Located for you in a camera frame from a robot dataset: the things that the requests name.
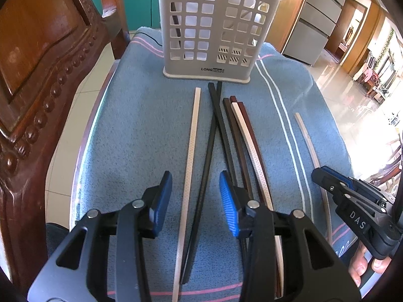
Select beige bamboo chopstick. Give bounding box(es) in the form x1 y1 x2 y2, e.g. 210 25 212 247
294 112 333 244

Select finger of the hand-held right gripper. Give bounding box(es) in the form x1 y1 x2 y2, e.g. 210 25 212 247
320 166 395 210
312 167 384 240

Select maroon chopstick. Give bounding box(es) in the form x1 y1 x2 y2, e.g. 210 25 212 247
238 101 282 299
230 95 263 202

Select wooden frosted glass door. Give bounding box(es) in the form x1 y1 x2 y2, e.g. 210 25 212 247
258 0 312 54

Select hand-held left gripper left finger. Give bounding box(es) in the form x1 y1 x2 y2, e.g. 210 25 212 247
27 170 173 302

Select blue striped towel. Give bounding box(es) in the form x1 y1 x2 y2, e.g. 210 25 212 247
46 27 359 302

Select green garland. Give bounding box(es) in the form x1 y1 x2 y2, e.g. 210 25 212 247
375 28 395 66

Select grey refrigerator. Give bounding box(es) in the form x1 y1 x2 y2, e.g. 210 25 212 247
282 0 351 66

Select dark brown chopstick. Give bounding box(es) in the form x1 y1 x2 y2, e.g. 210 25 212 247
222 97 254 197

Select person's right hand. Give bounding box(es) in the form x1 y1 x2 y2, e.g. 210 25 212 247
348 245 390 287

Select grey plastic utensil holder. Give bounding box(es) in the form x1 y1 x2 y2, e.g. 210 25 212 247
157 0 284 85

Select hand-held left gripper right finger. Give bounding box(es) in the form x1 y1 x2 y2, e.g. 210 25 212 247
219 170 361 302

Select carved wooden chair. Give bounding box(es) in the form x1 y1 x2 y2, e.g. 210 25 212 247
0 0 131 290

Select white chopstick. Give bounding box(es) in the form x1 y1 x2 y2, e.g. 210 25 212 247
172 87 201 302
231 103 285 298

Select wooden door frame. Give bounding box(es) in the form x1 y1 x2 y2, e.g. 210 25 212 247
324 0 388 76

